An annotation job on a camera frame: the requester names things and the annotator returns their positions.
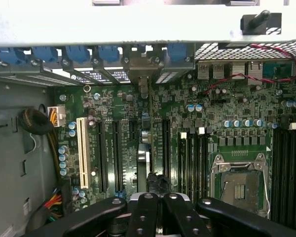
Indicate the CPU socket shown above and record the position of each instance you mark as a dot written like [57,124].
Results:
[239,192]

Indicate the silver ribbed port housing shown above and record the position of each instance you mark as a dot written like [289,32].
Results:
[238,69]

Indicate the black RAM slot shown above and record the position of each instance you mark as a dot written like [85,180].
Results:
[203,163]
[194,163]

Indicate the white expansion slot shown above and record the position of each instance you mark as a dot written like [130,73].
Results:
[82,153]

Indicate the green motherboard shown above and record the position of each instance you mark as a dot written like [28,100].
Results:
[177,98]

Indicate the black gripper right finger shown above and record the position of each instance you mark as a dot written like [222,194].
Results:
[185,219]

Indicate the socket locking lever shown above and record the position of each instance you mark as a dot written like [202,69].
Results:
[267,197]

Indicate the white power connector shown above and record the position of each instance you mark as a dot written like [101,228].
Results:
[60,116]

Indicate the metal slot cover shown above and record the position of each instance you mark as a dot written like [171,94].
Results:
[68,66]
[185,66]
[98,66]

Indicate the silver USB port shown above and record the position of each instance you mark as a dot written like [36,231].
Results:
[203,71]
[218,71]

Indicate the short black expansion slot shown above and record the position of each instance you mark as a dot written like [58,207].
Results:
[133,130]

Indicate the open dark PC case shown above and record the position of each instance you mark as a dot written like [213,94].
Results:
[12,148]

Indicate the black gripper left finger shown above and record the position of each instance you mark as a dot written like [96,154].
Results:
[143,217]

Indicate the long black expansion slot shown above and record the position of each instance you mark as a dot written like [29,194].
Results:
[118,158]
[103,158]
[166,148]

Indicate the teal serial port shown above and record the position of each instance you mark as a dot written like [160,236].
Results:
[277,70]

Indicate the silver network port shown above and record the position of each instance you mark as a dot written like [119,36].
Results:
[255,74]

